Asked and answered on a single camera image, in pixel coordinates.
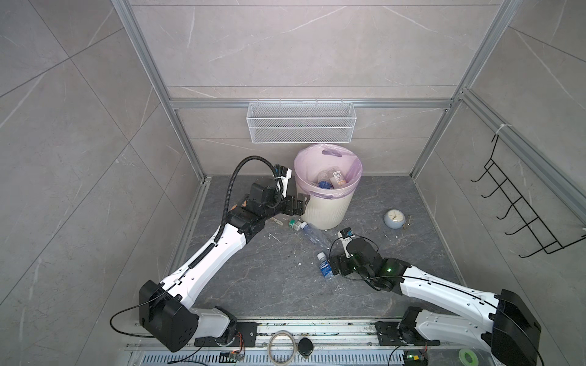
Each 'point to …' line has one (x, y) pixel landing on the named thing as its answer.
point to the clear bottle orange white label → (337, 180)
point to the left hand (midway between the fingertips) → (298, 189)
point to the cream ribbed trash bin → (327, 213)
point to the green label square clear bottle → (294, 224)
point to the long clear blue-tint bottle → (315, 235)
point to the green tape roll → (468, 357)
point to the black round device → (305, 346)
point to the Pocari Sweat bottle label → (324, 184)
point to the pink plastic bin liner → (310, 162)
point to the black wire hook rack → (519, 205)
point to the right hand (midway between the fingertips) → (337, 253)
